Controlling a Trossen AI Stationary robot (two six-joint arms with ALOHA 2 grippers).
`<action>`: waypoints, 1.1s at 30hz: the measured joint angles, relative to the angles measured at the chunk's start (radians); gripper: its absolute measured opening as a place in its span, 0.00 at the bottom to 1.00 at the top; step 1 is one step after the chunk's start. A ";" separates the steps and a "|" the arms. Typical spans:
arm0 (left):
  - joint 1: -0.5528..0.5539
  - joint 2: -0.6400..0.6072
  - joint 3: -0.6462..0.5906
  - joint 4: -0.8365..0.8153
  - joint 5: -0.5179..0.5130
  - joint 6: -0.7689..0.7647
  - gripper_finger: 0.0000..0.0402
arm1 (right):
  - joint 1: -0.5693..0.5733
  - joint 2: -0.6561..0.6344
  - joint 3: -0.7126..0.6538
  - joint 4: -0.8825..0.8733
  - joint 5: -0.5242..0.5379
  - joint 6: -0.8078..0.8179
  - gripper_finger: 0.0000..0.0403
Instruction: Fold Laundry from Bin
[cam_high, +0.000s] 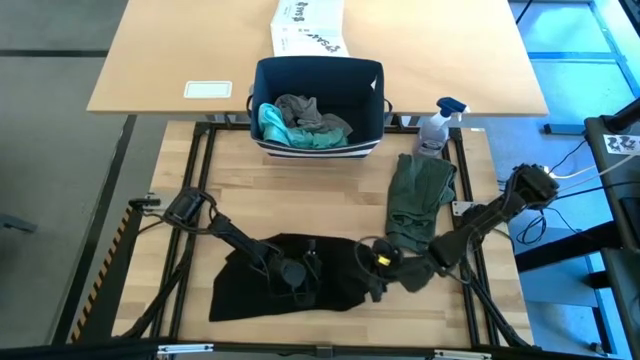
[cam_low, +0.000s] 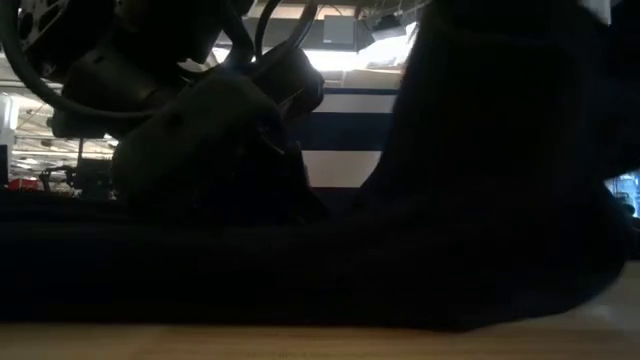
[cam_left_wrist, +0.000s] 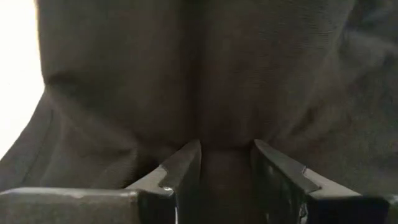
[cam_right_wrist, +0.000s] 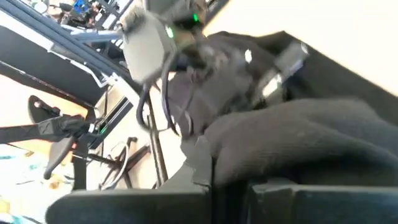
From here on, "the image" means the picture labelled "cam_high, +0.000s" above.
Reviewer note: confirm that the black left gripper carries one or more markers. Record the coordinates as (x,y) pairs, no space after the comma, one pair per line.
(292,274)

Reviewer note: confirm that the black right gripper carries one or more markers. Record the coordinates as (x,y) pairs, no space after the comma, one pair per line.
(395,260)

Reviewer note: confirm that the black garment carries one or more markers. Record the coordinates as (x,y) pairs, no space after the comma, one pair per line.
(240,295)

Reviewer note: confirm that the dark green button shirt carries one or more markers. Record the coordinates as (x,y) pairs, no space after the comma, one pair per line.
(417,200)

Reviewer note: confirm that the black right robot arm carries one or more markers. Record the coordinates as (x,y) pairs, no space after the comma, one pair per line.
(480,225)

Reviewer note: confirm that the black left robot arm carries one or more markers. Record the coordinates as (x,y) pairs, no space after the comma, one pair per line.
(235,237)

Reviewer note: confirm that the navy white-striped fabric bin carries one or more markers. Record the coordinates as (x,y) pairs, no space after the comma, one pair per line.
(320,70)

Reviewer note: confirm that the teal garment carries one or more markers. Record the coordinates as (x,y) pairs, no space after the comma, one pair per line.
(272,125)

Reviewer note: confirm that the grey garment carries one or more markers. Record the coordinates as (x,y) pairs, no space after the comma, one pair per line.
(300,112)

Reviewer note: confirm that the clear spray bottle blue trigger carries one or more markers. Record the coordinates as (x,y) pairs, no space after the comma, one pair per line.
(432,135)

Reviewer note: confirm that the black cart crossbar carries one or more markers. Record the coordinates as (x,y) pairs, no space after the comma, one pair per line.
(565,247)

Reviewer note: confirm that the white rectangular plate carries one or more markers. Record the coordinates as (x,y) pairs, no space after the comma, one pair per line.
(207,89)

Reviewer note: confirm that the black floor beam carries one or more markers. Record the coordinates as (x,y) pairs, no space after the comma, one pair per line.
(122,145)

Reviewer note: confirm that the yellow black hazard tape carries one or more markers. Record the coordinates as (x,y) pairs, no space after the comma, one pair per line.
(97,285)

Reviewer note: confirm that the white printed cardboard box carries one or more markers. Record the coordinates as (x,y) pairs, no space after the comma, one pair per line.
(307,25)

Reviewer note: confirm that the light wooden desk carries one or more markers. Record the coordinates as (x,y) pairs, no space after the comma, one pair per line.
(450,60)

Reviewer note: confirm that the black equipment cart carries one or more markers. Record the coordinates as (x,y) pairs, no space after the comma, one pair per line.
(625,225)

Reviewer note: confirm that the white printed sticker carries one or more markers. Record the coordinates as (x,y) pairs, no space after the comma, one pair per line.
(620,144)

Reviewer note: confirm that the silver metal bracket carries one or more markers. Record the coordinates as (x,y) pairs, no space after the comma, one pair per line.
(462,355)
(185,349)

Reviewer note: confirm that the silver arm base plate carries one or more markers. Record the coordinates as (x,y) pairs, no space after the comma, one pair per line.
(459,208)

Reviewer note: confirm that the black edge rail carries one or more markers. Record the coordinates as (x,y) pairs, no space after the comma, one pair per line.
(75,351)

